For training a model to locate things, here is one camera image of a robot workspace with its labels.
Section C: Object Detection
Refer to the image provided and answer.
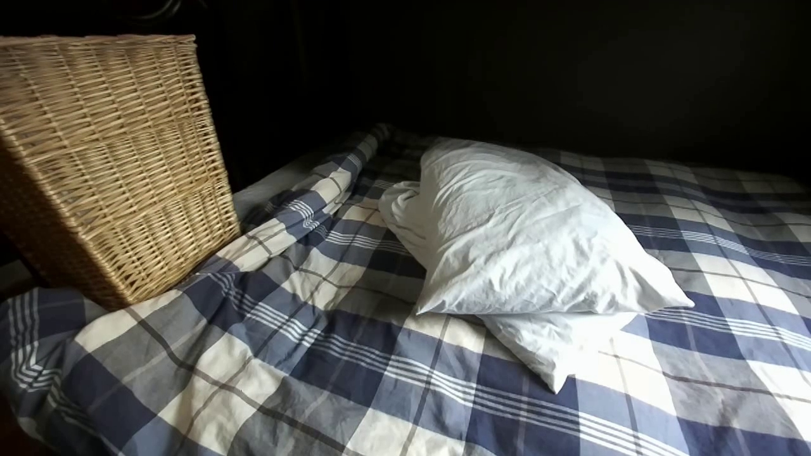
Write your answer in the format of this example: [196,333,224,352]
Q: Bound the small white pillow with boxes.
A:
[479,309,641,394]

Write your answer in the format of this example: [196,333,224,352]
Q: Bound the woven wicker laundry basket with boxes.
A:
[0,33,244,312]

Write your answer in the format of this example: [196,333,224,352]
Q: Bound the grey bed sheet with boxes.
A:
[232,143,351,222]

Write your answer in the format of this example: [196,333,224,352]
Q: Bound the blue white plaid duvet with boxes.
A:
[0,121,811,456]

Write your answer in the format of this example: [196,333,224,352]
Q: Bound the large white pillow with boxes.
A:
[379,136,698,319]

